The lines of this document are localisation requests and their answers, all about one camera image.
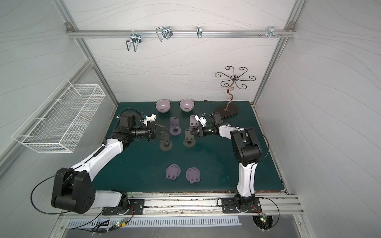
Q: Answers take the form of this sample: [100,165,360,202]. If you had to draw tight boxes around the purple phone stand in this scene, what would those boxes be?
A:
[186,167,200,184]
[169,117,182,136]
[165,164,181,180]
[189,115,199,130]

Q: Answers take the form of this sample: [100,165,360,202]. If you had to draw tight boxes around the dark grey phone stand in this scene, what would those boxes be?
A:
[160,133,173,151]
[183,130,195,148]

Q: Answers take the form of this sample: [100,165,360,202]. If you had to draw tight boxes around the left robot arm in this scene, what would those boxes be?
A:
[51,112,167,215]

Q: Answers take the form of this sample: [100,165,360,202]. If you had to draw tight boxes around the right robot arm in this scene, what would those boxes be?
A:
[184,113,265,213]

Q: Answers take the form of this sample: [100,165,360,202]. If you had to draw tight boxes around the left lilac ceramic bowl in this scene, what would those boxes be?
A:
[155,99,171,113]

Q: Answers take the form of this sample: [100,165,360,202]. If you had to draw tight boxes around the lilac ceramic bowl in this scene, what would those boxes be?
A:
[155,99,171,113]
[180,99,194,112]

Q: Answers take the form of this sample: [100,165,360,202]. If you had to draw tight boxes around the brown metal jewelry tree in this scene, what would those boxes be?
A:
[213,65,257,119]

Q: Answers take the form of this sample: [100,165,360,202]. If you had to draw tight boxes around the right lilac ceramic bowl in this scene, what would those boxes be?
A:
[180,99,194,112]

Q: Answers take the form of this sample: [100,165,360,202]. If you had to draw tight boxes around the left metal hook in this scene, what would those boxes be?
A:
[126,33,142,52]

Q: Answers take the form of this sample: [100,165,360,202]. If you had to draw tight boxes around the metal hook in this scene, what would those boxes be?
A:
[196,26,202,39]
[155,26,173,42]
[126,33,142,52]
[258,26,284,38]

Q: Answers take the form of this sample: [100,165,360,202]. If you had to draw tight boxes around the white vent strip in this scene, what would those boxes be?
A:
[67,216,242,229]

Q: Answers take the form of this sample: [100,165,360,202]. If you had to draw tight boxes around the right metal hook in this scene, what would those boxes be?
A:
[258,26,284,38]

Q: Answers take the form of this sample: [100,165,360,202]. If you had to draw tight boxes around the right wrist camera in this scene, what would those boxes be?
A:
[194,115,207,128]

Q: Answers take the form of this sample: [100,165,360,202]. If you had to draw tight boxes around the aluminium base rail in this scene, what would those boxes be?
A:
[59,192,304,219]

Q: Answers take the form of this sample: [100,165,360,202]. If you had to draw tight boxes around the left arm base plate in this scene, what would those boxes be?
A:
[102,199,145,216]

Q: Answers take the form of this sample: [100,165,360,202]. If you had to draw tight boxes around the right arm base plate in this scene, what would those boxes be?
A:
[217,197,263,214]

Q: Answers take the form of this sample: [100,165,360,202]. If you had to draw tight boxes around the right black cable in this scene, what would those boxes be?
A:
[257,196,280,231]

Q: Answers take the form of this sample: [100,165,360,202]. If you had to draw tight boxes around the black cable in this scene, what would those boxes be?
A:
[257,196,280,231]
[30,171,72,215]

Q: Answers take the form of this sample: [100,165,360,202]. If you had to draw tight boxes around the white wire basket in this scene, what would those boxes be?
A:
[12,79,105,154]

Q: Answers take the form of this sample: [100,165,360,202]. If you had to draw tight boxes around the left black cable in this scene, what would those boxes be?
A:
[30,171,72,215]

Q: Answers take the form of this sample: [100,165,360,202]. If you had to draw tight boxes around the horizontal aluminium rail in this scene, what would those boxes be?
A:
[66,26,296,39]

